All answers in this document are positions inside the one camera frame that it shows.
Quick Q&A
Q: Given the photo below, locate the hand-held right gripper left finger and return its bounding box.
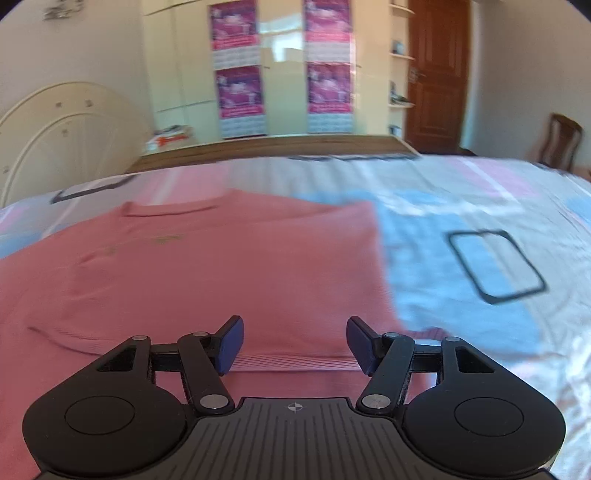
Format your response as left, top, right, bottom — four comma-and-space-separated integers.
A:
95, 315, 245, 415

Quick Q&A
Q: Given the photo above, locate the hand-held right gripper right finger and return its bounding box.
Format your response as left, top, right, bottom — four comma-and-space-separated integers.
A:
346, 316, 511, 414

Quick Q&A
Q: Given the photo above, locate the pink towel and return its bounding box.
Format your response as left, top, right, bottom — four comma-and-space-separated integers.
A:
0, 188, 446, 480

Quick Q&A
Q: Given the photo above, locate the patterned bed sheet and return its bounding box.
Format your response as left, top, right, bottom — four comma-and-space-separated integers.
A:
0, 154, 591, 480

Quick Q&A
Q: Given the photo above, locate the orange and white box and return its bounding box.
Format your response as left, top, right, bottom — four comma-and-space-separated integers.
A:
144, 124, 195, 153

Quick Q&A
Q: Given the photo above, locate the cream wardrobe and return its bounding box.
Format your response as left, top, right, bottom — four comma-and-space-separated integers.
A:
139, 0, 393, 145

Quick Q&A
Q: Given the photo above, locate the cream headboard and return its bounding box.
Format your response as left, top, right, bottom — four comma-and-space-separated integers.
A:
0, 82, 153, 208

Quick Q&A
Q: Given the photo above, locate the brown wooden door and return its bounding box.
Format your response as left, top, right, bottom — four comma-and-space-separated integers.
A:
404, 0, 472, 155

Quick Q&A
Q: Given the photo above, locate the wooden chair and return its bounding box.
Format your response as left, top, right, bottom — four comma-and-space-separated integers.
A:
536, 112, 583, 169

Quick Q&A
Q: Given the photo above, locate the cream corner shelf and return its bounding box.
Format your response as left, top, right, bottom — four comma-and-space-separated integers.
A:
388, 0, 416, 139

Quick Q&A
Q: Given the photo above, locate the wooden bed frame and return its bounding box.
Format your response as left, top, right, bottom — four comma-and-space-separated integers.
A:
124, 134, 421, 174

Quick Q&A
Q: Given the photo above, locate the purple wall poster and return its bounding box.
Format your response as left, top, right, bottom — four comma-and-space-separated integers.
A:
303, 0, 354, 64
306, 61, 355, 134
209, 0, 260, 70
215, 65, 269, 139

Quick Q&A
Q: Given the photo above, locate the metal wall decoration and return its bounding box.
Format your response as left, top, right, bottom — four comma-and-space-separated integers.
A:
42, 0, 86, 21

